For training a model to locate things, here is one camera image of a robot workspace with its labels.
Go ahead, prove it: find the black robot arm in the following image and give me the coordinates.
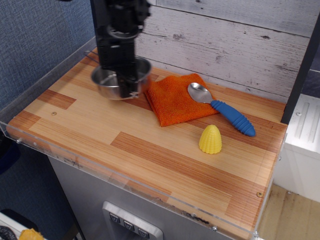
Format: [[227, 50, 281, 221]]
[[90, 0, 152, 100]]

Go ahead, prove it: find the clear acrylic table guard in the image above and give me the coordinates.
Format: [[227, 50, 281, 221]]
[[0, 32, 292, 240]]

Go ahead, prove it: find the yellow toy corn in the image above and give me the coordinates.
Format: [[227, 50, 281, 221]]
[[198, 124, 222, 155]]

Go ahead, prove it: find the grey metal cabinet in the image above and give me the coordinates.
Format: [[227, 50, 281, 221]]
[[49, 157, 252, 240]]

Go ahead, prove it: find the black vertical post right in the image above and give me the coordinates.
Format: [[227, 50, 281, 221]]
[[280, 15, 320, 125]]

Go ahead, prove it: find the white aluminium block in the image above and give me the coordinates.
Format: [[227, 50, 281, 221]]
[[285, 94, 320, 159]]

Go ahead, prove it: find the black vertical post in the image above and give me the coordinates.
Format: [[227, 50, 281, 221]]
[[280, 15, 320, 125], [90, 0, 109, 48]]

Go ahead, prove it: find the grey control panel with buttons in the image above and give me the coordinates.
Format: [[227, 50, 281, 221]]
[[102, 201, 164, 240]]

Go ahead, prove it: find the orange cloth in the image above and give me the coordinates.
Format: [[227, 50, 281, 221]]
[[145, 73, 218, 127]]

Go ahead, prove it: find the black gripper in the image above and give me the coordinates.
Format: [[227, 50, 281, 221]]
[[96, 38, 139, 98]]

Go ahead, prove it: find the blue handled metal spoon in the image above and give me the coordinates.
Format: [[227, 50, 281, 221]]
[[187, 82, 256, 137]]

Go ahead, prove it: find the black vertical post left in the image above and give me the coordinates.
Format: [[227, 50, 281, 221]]
[[90, 0, 109, 48]]

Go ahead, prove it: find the stainless steel pot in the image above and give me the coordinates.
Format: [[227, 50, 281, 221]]
[[91, 56, 152, 101]]

